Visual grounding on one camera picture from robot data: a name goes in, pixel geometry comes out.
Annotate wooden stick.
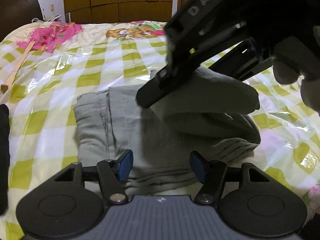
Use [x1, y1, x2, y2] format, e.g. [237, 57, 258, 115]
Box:
[1, 41, 35, 93]

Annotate checkered floral bed quilt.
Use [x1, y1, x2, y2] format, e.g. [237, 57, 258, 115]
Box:
[1, 21, 319, 239]

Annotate black folded garment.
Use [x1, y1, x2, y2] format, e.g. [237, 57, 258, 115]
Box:
[0, 104, 10, 215]

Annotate white cable bundle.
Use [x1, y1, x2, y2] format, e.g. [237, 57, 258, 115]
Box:
[31, 15, 62, 23]

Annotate gloved right hand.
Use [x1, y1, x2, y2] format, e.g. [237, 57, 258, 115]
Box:
[273, 37, 320, 113]

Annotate dark wooden headboard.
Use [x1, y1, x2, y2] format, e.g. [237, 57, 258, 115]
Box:
[0, 0, 43, 41]

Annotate grey-green pants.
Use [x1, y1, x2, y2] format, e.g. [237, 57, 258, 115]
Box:
[74, 67, 261, 196]

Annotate brown wooden wardrobe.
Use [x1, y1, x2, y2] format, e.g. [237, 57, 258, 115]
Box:
[63, 0, 172, 24]

